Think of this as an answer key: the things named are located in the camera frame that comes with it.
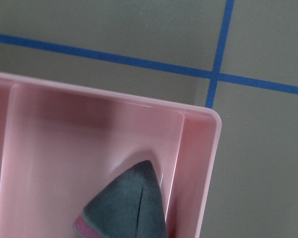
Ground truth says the grey pink cleaning cloth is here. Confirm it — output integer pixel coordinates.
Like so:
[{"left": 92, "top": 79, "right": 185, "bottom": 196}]
[{"left": 73, "top": 160, "right": 167, "bottom": 238}]

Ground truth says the pink plastic bin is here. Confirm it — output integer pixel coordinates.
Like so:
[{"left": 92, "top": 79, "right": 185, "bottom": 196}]
[{"left": 0, "top": 72, "right": 222, "bottom": 238}]

